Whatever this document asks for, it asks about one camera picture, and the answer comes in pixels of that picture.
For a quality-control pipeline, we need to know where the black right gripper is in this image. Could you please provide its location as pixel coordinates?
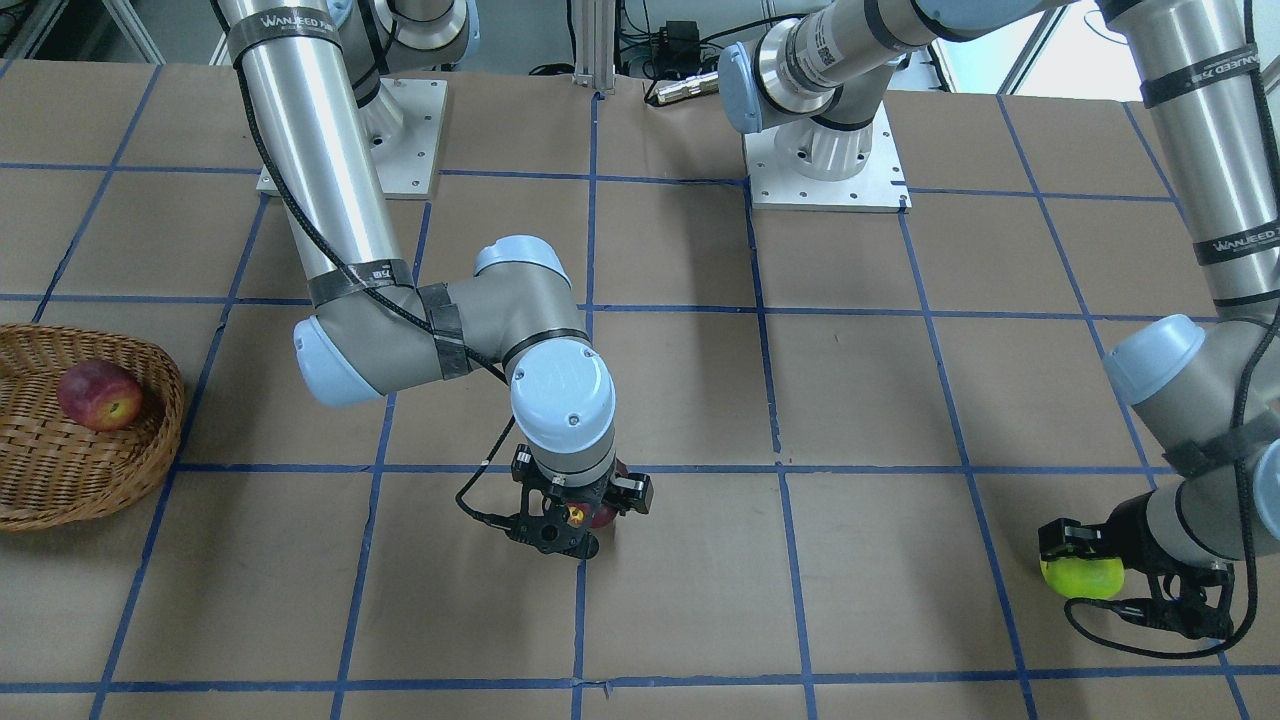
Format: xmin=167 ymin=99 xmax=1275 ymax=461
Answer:
xmin=506 ymin=445 xmax=654 ymax=559

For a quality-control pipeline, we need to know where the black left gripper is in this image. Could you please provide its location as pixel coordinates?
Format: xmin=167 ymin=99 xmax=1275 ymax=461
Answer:
xmin=1038 ymin=493 xmax=1235 ymax=641

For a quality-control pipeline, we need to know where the aluminium frame post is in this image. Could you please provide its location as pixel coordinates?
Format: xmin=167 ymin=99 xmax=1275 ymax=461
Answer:
xmin=570 ymin=1 xmax=620 ymax=96

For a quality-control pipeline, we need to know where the dark red apple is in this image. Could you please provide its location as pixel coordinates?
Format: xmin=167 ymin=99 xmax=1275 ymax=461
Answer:
xmin=590 ymin=459 xmax=631 ymax=530

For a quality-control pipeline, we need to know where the wicker basket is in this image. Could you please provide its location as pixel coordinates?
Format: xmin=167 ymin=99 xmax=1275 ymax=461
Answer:
xmin=1 ymin=323 xmax=186 ymax=532

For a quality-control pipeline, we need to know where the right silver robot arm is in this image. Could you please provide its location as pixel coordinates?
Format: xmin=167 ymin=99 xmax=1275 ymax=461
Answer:
xmin=212 ymin=1 xmax=654 ymax=559

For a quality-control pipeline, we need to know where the green apple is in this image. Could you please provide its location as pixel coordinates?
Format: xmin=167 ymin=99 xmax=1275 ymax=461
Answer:
xmin=1039 ymin=557 xmax=1126 ymax=600

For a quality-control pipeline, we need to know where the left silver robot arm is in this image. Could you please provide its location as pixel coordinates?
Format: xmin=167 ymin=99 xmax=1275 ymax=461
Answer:
xmin=713 ymin=1 xmax=1277 ymax=647

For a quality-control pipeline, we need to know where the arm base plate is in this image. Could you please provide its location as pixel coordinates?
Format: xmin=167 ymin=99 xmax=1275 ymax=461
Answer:
xmin=742 ymin=105 xmax=913 ymax=213
xmin=256 ymin=78 xmax=449 ymax=199

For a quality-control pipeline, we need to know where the red yellow apple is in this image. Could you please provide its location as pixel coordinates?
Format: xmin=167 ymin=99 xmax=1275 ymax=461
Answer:
xmin=55 ymin=359 xmax=145 ymax=432

